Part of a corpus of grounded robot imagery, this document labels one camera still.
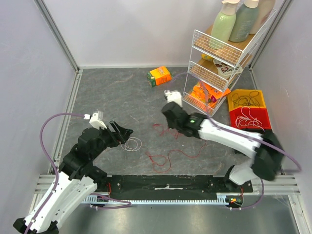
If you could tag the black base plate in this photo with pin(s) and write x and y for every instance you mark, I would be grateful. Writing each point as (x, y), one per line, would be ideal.
(213, 184)

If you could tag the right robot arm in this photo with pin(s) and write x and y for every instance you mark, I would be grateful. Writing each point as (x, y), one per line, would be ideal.
(263, 150)

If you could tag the orange purple snack box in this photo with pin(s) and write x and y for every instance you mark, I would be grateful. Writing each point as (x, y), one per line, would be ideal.
(215, 94)

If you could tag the beige pink bottle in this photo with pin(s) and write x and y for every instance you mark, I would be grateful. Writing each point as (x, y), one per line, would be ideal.
(265, 7)

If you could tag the red storage bin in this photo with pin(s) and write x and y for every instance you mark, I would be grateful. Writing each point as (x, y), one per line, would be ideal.
(250, 118)

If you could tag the slotted cable duct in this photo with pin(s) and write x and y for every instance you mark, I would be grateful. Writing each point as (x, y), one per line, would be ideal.
(96, 200)

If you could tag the yellow snack packet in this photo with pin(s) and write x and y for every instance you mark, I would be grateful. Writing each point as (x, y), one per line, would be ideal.
(206, 57)

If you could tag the light green pump bottle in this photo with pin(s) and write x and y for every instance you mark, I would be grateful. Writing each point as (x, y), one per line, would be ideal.
(223, 24)

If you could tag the grey green pump bottle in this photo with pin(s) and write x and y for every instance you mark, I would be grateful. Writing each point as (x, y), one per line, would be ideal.
(246, 16)

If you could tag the orange snack box front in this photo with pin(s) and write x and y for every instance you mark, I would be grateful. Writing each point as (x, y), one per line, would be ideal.
(201, 94)

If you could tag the white snack pouch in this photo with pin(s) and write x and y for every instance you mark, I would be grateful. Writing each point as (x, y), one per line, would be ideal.
(225, 71)

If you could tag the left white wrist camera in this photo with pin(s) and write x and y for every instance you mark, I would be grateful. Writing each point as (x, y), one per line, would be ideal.
(96, 120)

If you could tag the white wire shelf rack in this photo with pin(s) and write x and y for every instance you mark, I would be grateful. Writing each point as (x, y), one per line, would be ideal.
(232, 53)

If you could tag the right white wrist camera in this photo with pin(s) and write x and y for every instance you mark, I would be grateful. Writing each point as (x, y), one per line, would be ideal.
(173, 96)

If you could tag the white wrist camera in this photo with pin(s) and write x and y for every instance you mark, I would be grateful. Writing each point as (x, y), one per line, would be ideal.
(96, 120)
(173, 96)

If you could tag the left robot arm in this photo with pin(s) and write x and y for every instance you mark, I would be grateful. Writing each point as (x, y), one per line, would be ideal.
(76, 178)

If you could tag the yellow storage bin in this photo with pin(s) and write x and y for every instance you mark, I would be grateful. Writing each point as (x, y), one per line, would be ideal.
(245, 97)

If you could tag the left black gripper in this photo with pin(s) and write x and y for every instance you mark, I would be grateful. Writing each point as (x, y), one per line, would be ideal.
(117, 139)

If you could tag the orange green snack box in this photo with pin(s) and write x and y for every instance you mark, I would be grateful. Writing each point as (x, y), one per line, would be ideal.
(159, 76)

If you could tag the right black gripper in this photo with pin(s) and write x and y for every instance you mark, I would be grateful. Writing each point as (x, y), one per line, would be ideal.
(171, 114)

